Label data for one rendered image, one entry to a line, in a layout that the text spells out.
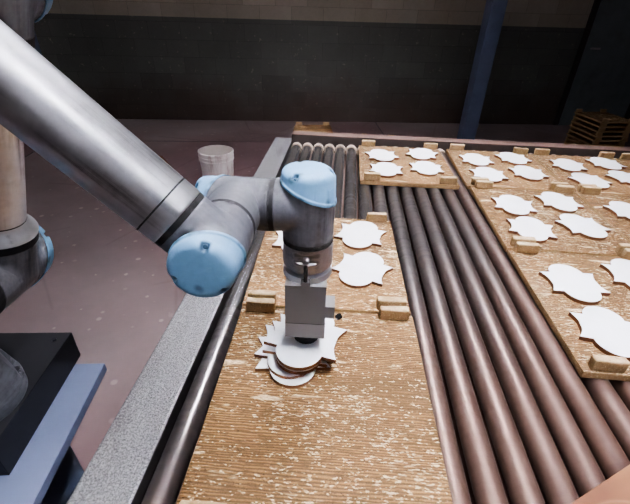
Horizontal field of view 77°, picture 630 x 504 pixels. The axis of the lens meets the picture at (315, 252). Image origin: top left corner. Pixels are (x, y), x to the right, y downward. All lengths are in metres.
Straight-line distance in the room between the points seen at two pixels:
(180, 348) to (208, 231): 0.42
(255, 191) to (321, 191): 0.09
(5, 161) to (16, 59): 0.25
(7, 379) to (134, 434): 0.21
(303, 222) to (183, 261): 0.18
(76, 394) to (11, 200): 0.36
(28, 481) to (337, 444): 0.45
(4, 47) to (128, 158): 0.13
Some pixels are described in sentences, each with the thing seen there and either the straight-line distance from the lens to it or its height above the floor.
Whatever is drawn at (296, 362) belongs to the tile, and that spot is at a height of 0.98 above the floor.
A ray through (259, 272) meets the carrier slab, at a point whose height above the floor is 0.94.
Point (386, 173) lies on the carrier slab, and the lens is 1.51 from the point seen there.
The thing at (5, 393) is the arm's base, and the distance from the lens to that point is 0.78.
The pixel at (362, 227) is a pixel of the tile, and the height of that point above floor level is 0.94.
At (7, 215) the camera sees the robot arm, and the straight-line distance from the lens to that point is 0.73.
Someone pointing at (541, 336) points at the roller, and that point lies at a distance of 0.94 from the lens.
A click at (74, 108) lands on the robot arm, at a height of 1.38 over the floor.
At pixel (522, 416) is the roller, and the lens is 0.78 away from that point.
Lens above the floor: 1.47
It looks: 32 degrees down
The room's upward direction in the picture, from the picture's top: 2 degrees clockwise
